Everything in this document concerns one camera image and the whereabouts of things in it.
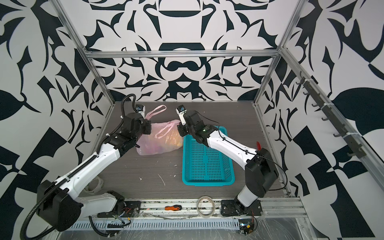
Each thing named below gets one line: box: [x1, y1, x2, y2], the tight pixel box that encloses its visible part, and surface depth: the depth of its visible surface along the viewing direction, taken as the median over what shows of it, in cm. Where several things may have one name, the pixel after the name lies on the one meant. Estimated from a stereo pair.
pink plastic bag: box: [136, 105, 184, 156], surface depth 88 cm
